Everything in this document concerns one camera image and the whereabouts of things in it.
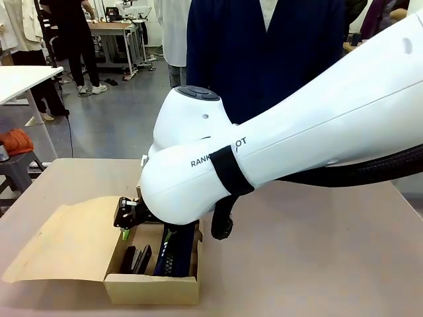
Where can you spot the white table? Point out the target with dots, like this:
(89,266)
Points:
(20,79)

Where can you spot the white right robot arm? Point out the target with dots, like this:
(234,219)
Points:
(297,132)

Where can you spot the wooden top work table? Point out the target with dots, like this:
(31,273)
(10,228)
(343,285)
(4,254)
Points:
(109,26)

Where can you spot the grey blue zippered pouch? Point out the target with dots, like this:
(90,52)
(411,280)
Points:
(185,254)

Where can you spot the grey metal stool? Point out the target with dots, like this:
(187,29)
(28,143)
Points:
(20,162)

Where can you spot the cardboard box with long lid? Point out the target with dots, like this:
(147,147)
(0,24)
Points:
(152,290)

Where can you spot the black clip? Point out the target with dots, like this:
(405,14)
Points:
(135,261)

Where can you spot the purple garment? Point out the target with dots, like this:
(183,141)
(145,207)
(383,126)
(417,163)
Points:
(376,16)

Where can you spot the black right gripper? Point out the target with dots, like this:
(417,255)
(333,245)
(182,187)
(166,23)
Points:
(125,213)

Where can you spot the metal can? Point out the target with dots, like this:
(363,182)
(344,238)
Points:
(3,153)

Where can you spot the person in navy jacket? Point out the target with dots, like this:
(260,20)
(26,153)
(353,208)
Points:
(231,49)

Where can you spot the orange cloth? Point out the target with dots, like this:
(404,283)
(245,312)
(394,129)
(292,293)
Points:
(16,140)

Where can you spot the small black box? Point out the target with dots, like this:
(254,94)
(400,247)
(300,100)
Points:
(356,39)

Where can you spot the person in white shirt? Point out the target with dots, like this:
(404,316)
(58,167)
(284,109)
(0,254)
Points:
(172,29)

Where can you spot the black light stand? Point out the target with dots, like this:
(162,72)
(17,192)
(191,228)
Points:
(48,43)

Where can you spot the person in black clothes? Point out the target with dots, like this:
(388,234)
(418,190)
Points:
(76,33)

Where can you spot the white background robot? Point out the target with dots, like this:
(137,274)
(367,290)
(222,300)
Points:
(127,3)

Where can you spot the black slippers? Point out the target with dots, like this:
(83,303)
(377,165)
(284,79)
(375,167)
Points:
(109,81)

